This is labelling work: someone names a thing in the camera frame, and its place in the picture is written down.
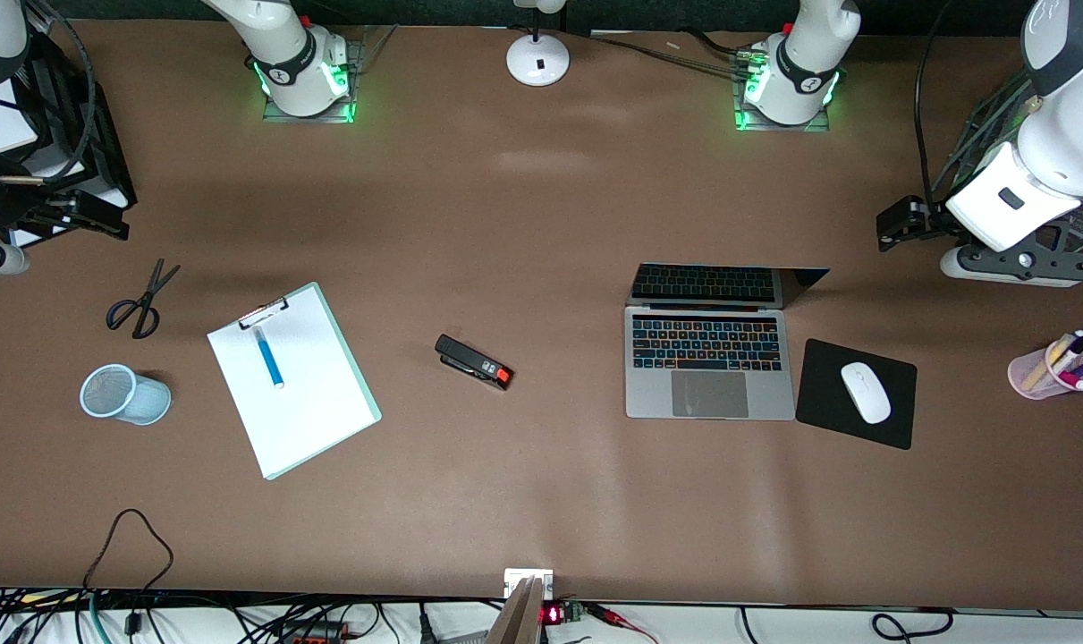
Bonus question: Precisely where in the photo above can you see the blue marker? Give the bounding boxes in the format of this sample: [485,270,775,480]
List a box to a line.
[253,326,285,390]

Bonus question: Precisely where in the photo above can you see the silver laptop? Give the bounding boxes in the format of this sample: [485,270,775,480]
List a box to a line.
[624,262,831,421]

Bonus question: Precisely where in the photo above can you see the grey mesh desk organizer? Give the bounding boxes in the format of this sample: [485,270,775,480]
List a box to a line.
[939,70,1083,253]

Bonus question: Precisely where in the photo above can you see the black stacked letter tray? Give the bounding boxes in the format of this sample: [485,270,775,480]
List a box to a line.
[0,31,138,242]

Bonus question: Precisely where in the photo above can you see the white paper stack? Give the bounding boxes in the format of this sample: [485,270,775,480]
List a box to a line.
[0,80,122,199]

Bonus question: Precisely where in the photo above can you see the black scissors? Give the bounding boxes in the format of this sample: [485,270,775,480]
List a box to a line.
[106,258,182,340]

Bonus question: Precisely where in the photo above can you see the yellow pen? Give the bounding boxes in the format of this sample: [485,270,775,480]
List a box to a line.
[1022,338,1075,392]

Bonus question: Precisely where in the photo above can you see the white computer mouse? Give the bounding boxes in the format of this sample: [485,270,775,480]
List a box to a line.
[841,361,893,425]

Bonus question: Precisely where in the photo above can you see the pink mesh pen cup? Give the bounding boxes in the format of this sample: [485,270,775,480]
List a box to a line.
[1008,338,1083,401]

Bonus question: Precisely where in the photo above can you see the black mouse pad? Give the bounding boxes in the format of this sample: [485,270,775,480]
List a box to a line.
[795,338,918,451]

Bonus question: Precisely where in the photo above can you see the blue mesh pen cup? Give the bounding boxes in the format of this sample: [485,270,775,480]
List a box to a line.
[80,363,173,427]

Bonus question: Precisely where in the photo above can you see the white paper sheet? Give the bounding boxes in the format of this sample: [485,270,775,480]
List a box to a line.
[207,288,377,478]

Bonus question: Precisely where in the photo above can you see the clear acrylic plate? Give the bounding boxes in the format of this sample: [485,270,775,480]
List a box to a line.
[351,25,399,77]

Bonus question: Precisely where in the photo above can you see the mint green clipboard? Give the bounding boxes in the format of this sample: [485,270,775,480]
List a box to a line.
[207,282,383,481]

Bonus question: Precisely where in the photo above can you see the white lamp base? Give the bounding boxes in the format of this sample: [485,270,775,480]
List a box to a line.
[506,0,571,88]

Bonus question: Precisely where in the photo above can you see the black stapler with red end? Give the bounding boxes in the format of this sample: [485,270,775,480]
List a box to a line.
[435,334,514,392]

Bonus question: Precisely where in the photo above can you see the white box at table edge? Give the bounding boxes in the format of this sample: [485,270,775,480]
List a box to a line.
[503,569,555,600]

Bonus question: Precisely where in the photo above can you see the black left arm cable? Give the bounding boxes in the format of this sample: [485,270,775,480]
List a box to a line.
[914,0,955,208]

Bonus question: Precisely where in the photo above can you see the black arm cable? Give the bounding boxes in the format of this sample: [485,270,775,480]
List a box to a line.
[914,0,955,208]
[22,0,97,184]

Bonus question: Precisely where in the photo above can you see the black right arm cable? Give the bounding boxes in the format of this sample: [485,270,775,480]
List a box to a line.
[22,0,97,184]

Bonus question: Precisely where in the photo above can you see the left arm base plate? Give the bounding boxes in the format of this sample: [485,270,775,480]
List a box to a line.
[733,52,833,133]

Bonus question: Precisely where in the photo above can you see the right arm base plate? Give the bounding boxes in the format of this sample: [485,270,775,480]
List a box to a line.
[262,36,358,124]

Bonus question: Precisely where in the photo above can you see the black cable bundle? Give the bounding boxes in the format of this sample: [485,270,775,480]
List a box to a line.
[586,30,758,81]

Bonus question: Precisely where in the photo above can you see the black looped cable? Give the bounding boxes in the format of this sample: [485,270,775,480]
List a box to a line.
[83,508,175,638]

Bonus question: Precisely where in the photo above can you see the black coiled cable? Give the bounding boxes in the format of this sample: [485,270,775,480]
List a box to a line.
[870,608,955,643]

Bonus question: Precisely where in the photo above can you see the red wire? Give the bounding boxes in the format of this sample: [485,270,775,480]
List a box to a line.
[586,603,660,644]

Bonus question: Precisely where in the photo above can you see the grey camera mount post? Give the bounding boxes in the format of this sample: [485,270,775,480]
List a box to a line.
[486,577,544,644]

